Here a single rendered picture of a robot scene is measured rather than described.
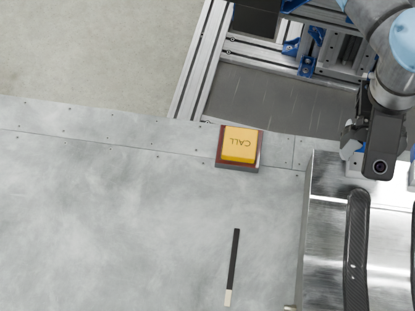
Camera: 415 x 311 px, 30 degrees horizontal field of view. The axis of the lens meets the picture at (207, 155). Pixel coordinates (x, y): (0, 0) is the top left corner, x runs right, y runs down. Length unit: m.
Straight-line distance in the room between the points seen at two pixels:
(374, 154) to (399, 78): 0.15
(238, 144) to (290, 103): 0.80
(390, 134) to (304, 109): 1.01
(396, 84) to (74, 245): 0.61
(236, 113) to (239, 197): 0.77
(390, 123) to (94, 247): 0.54
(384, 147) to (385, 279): 0.23
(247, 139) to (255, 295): 0.28
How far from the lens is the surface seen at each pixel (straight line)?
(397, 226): 1.32
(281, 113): 2.15
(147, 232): 1.35
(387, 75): 1.09
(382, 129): 1.17
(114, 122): 1.45
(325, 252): 1.28
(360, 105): 1.21
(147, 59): 2.47
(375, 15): 1.07
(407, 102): 1.13
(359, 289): 1.26
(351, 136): 1.24
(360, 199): 1.32
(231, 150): 1.38
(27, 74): 2.48
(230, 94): 2.16
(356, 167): 1.31
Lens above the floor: 2.07
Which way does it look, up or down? 64 degrees down
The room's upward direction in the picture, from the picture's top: 5 degrees clockwise
